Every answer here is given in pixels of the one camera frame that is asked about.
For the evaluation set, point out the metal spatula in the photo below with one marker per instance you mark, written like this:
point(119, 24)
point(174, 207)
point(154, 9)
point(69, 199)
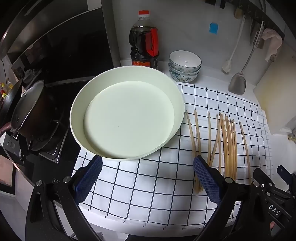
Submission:
point(237, 83)

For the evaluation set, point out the blue wall tag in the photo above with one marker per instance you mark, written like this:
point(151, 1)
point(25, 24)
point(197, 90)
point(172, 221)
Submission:
point(214, 28)

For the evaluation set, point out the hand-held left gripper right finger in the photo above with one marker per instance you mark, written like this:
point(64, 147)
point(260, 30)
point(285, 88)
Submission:
point(208, 180)

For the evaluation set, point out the bunch of wooden chopsticks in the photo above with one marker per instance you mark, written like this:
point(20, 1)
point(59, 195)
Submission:
point(227, 150)

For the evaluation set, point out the pink dish cloth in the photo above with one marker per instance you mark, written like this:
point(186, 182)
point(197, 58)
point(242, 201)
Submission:
point(274, 41)

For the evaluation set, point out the dark cooking pot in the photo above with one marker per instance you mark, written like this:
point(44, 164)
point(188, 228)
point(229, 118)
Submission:
point(27, 111)

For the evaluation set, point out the cream round plate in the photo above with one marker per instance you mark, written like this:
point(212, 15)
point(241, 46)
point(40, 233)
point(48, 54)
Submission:
point(129, 115)

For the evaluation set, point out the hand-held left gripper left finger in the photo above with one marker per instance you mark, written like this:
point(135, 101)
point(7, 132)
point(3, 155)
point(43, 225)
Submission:
point(90, 178)

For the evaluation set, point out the dark soy sauce bottle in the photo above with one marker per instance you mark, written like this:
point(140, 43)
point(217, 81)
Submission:
point(138, 46)

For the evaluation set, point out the black gas stove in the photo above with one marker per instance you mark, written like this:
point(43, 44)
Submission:
point(57, 148)

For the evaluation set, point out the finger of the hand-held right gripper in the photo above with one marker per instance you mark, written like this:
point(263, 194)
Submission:
point(274, 204)
point(290, 183)

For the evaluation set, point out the black wall rail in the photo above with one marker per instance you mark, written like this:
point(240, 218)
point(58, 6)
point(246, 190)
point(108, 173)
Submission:
point(249, 12)

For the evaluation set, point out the cream cutting board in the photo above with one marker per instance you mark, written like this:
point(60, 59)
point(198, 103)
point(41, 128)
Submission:
point(275, 92)

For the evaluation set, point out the stainless range hood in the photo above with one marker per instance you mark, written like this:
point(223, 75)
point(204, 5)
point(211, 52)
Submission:
point(34, 23)

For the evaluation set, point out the white checked cloth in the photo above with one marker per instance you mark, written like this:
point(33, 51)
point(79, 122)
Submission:
point(148, 185)

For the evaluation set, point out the floral white ceramic bowl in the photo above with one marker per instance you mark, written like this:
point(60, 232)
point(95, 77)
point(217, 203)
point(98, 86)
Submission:
point(182, 78)
point(185, 59)
point(178, 71)

